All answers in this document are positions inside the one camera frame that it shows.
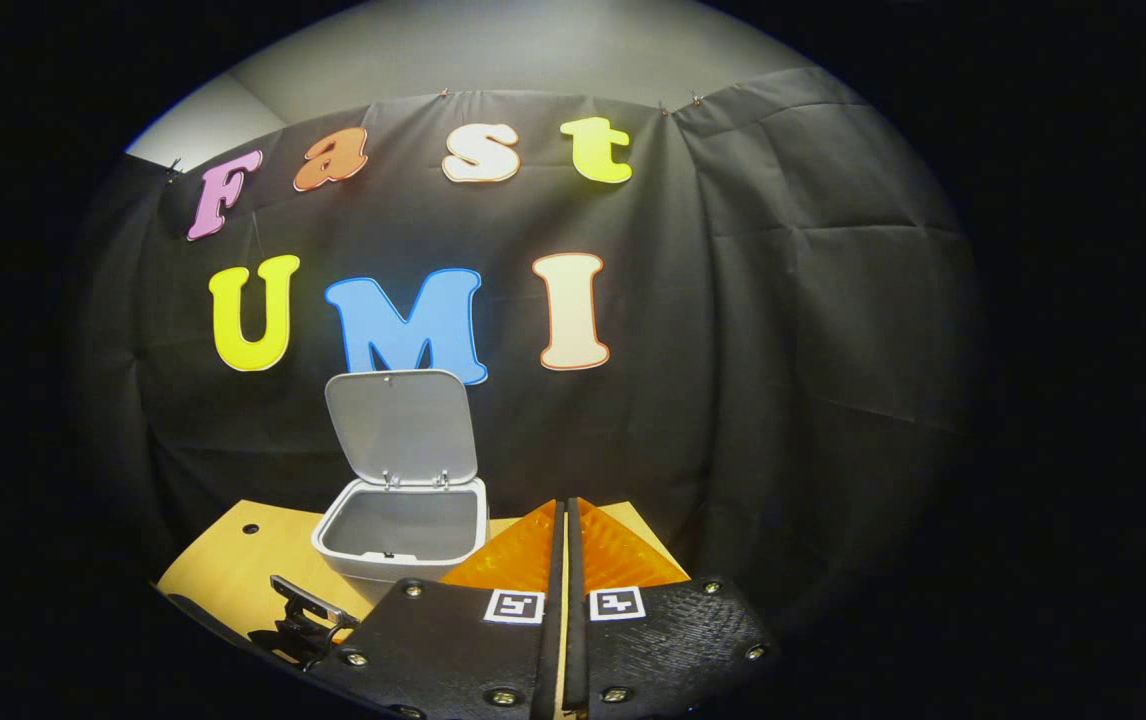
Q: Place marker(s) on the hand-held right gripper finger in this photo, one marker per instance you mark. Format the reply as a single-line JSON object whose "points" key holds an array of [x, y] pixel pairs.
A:
{"points": [[576, 640], [551, 620]]}

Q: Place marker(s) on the wooden desktop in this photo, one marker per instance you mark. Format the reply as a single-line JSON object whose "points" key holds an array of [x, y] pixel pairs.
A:
{"points": [[223, 570]]}

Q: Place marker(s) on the black backdrop cloth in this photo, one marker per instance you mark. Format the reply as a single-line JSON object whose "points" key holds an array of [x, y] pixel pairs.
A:
{"points": [[783, 350]]}

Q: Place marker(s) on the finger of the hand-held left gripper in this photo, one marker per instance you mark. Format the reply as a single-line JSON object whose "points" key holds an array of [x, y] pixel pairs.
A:
{"points": [[318, 605]]}

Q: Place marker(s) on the white desktop garbage bin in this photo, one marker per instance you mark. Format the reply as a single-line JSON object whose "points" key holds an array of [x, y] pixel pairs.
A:
{"points": [[398, 430]]}

